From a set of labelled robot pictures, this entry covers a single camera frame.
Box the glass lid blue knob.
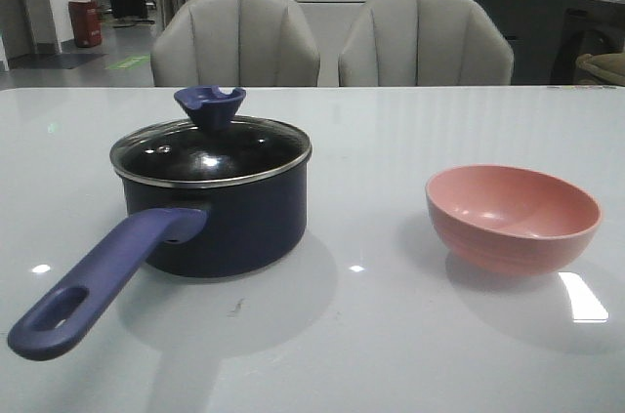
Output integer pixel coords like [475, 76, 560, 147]
[109, 85, 312, 189]

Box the pink bowl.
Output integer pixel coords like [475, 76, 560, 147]
[425, 164, 603, 276]

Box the dark blue saucepan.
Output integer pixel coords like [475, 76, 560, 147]
[8, 155, 311, 361]

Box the left beige chair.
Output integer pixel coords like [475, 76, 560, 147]
[150, 0, 320, 87]

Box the beige chair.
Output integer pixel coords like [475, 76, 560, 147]
[150, 0, 320, 87]
[338, 0, 514, 87]

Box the right beige chair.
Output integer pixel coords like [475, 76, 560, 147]
[338, 0, 514, 87]

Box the red trash bin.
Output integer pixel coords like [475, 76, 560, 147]
[68, 0, 102, 48]

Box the olive cushion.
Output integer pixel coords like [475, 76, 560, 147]
[575, 52, 625, 86]

